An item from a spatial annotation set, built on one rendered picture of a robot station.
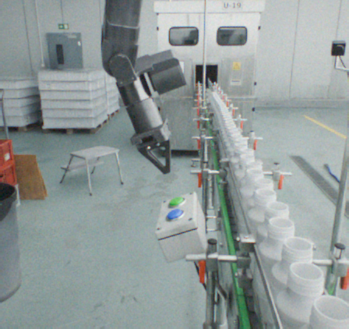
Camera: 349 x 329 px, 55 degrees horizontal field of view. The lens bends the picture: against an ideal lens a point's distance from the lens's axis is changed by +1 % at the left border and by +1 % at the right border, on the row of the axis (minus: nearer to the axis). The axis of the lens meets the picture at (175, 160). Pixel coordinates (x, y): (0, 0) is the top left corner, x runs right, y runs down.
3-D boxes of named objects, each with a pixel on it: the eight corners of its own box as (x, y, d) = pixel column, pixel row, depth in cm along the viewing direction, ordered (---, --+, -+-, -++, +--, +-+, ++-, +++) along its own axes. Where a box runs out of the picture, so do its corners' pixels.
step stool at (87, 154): (92, 172, 429) (89, 141, 417) (124, 184, 391) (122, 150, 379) (58, 182, 395) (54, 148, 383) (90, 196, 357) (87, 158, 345)
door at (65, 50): (86, 106, 1030) (79, 32, 969) (54, 105, 1036) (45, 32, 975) (86, 105, 1040) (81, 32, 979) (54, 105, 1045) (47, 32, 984)
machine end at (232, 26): (253, 160, 485) (265, -1, 424) (156, 157, 493) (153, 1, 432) (239, 135, 637) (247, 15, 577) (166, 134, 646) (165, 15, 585)
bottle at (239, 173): (256, 221, 86) (261, 160, 82) (232, 221, 87) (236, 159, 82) (252, 211, 92) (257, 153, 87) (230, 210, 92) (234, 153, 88)
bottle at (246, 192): (266, 245, 75) (272, 176, 70) (238, 245, 75) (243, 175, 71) (260, 232, 81) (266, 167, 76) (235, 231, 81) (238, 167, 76)
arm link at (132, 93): (114, 76, 66) (111, 77, 61) (147, 64, 66) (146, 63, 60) (128, 110, 68) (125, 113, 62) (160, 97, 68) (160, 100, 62)
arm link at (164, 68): (103, 37, 61) (105, 60, 55) (162, 14, 60) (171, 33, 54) (128, 91, 70) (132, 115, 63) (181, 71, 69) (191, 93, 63)
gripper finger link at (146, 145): (183, 160, 73) (168, 120, 70) (182, 171, 66) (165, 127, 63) (154, 171, 74) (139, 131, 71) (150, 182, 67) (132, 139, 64)
